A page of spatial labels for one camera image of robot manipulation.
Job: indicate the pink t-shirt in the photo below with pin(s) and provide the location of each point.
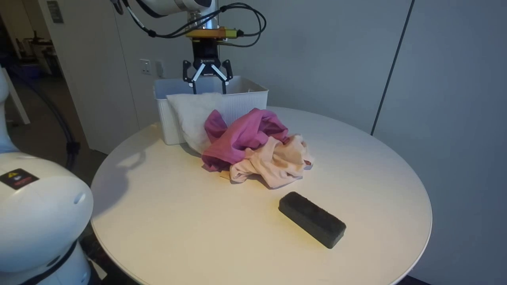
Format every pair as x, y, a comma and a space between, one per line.
238, 137

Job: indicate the black rectangular box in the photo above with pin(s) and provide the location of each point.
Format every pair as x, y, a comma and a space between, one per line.
311, 220

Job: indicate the peach t-shirt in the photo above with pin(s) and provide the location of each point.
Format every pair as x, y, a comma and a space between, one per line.
277, 164

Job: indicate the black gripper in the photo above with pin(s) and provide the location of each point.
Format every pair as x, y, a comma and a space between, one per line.
206, 53

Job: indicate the grey wall sign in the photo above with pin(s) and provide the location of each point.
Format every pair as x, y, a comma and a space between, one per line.
54, 12

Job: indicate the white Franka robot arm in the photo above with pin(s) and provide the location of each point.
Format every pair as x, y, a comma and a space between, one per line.
37, 223

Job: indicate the white wall outlet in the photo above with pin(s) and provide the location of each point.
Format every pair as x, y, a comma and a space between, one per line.
146, 66

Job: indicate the gold wrist camera mount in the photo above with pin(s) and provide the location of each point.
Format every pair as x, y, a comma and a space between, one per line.
211, 34

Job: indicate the white storage container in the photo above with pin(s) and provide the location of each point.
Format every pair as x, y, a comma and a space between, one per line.
165, 117

